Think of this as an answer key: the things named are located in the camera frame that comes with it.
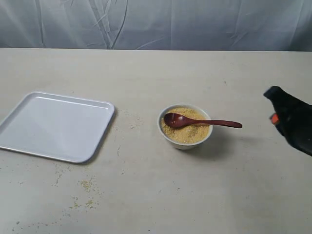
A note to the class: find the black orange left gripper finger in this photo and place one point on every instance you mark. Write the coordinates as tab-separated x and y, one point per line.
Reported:
292	118

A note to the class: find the dark brown wooden spoon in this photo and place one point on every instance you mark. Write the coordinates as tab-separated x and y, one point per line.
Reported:
177	121

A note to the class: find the yellow-brown granular food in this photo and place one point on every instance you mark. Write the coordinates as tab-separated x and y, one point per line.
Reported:
188	134

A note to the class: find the white wrinkled backdrop curtain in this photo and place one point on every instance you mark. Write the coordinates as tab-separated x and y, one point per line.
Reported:
247	25

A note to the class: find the white ceramic bowl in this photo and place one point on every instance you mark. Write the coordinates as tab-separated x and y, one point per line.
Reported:
178	145

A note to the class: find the white square plastic tray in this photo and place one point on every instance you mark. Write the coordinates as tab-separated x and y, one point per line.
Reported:
56	127

